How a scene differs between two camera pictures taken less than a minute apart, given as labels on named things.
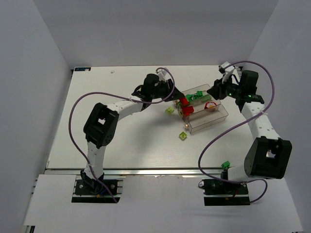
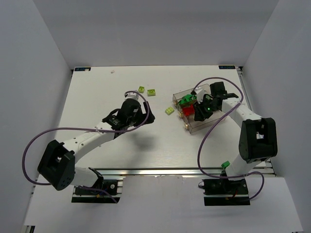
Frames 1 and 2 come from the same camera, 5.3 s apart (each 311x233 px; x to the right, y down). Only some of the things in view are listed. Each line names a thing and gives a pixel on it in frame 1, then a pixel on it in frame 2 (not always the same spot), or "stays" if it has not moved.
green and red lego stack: [186, 110] stays
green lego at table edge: [226, 164] stays
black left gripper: [166, 90] → [146, 116]
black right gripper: [219, 89] → [200, 112]
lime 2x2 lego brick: [169, 110] stays
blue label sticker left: [82, 69] stays
